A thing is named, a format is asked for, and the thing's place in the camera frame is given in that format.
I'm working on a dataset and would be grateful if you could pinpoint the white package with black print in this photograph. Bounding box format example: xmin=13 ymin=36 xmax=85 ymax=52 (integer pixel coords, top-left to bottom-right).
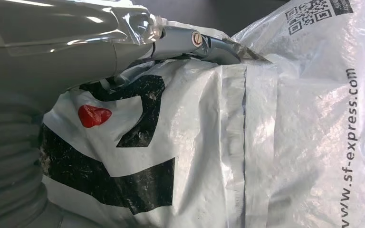
xmin=39 ymin=0 xmax=365 ymax=228

